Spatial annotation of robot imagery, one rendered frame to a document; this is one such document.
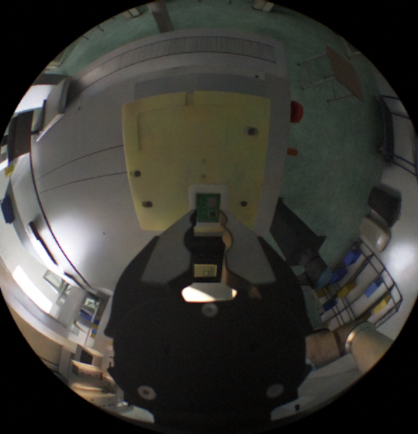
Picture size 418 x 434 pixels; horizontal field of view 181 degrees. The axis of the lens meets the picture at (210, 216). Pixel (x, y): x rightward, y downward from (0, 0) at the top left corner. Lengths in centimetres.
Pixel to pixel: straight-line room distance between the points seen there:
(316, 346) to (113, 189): 62
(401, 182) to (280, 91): 302
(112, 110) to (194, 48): 14
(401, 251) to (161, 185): 320
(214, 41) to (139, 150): 19
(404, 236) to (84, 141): 332
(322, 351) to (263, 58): 63
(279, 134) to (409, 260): 309
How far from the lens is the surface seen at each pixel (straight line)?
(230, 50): 23
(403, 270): 320
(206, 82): 18
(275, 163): 20
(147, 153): 15
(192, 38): 25
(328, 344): 49
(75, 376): 32
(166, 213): 16
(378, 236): 284
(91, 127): 26
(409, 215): 309
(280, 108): 21
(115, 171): 23
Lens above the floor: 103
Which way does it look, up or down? 60 degrees down
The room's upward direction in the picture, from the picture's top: 178 degrees clockwise
